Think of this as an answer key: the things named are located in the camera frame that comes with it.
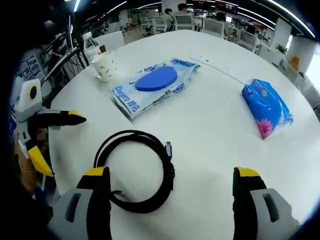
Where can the white paper cup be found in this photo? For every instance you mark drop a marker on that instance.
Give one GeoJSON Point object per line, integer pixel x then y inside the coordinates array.
{"type": "Point", "coordinates": [105, 67]}

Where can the wall television screen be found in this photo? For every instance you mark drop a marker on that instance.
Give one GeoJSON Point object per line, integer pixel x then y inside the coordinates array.
{"type": "Point", "coordinates": [226, 5]}

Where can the white office chair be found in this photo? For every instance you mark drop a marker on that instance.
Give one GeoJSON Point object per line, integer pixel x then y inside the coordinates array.
{"type": "Point", "coordinates": [160, 23]}
{"type": "Point", "coordinates": [146, 25]}
{"type": "Point", "coordinates": [213, 27]}
{"type": "Point", "coordinates": [184, 22]}
{"type": "Point", "coordinates": [248, 40]}

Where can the white table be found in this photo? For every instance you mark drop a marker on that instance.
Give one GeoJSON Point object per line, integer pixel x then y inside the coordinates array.
{"type": "Point", "coordinates": [212, 155]}

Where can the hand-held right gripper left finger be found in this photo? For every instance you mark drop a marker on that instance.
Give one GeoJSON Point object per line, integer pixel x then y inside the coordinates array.
{"type": "Point", "coordinates": [97, 200]}

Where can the blue tissue pack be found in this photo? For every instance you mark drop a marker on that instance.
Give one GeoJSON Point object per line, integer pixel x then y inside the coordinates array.
{"type": "Point", "coordinates": [267, 107]}

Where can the white low cabinet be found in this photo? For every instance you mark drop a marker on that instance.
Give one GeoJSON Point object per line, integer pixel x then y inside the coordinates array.
{"type": "Point", "coordinates": [110, 40]}

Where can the white table power strip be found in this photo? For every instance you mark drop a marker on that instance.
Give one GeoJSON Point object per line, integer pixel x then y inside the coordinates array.
{"type": "Point", "coordinates": [222, 68]}

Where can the wall poster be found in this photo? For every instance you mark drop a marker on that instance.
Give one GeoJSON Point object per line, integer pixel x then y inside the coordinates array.
{"type": "Point", "coordinates": [31, 65]}

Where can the clear water bottle red label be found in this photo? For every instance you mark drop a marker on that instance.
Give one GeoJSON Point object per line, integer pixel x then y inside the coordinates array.
{"type": "Point", "coordinates": [90, 48]}

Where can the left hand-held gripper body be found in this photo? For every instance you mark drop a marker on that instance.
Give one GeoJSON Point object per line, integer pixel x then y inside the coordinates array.
{"type": "Point", "coordinates": [25, 100]}

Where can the yellow bag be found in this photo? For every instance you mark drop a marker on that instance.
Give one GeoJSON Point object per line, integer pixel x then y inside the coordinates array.
{"type": "Point", "coordinates": [295, 61]}

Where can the wet wipes pack blue lid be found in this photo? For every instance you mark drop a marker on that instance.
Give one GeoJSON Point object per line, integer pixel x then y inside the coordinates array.
{"type": "Point", "coordinates": [155, 80]}

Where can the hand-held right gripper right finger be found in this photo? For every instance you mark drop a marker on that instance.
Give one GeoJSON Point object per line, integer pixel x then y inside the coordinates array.
{"type": "Point", "coordinates": [246, 197]}

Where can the potted green plant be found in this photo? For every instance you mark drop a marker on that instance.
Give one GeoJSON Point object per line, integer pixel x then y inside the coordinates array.
{"type": "Point", "coordinates": [281, 48]}

